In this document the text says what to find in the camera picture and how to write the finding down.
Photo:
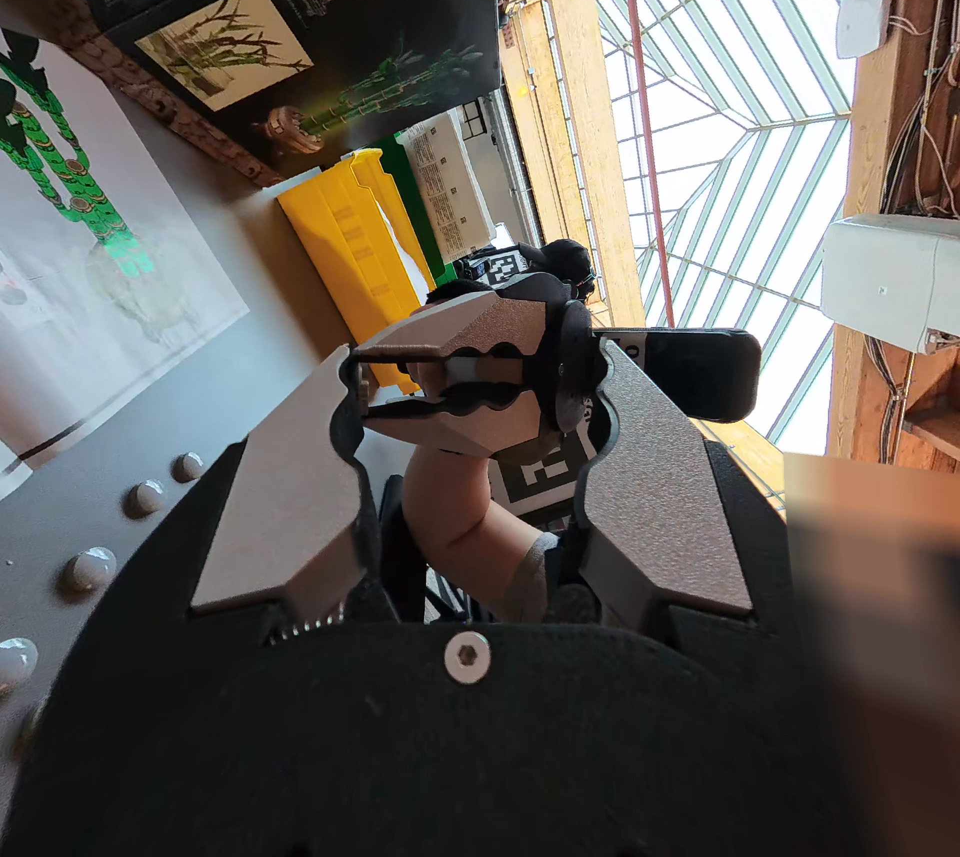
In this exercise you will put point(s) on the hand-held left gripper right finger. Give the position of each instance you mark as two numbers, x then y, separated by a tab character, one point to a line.
660	512

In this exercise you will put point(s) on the yellow plastic bin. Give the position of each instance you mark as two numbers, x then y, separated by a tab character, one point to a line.
337	257

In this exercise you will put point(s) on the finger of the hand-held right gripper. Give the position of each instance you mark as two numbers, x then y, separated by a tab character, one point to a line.
480	321
480	429

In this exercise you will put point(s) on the open lego instruction booklet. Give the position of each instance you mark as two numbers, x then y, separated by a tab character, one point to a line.
112	347

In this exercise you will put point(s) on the green plastic bin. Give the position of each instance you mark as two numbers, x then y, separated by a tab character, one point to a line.
411	193

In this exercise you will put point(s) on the small grey lego piece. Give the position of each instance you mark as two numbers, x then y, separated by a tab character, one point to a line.
365	388

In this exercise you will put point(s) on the white router box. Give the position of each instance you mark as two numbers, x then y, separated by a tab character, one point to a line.
862	21

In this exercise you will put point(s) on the black lego set box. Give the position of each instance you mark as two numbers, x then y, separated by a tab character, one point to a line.
337	9

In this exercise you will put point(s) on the black framed marker sign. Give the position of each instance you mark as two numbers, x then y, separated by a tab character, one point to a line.
540	474

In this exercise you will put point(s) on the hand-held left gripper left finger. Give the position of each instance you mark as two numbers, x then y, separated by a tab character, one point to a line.
285	497

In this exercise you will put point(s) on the person's right forearm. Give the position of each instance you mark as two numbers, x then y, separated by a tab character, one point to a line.
465	519

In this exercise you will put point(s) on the white printed panel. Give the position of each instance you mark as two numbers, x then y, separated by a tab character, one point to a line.
450	189

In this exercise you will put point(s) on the white plastic bag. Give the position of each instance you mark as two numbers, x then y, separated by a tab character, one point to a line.
405	249

